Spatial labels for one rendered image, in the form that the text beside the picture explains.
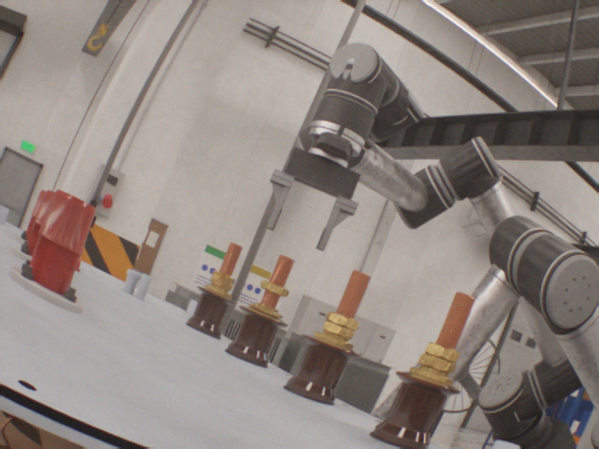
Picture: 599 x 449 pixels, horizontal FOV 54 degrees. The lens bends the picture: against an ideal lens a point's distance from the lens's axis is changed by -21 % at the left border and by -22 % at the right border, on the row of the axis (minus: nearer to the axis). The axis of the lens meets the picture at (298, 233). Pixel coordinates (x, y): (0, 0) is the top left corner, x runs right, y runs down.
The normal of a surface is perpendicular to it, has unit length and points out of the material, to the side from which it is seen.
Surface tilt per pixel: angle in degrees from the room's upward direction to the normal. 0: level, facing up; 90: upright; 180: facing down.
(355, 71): 90
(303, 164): 90
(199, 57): 90
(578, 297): 106
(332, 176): 90
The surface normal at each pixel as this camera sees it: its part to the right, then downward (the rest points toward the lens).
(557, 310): -0.02, 0.29
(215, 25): 0.41, 0.07
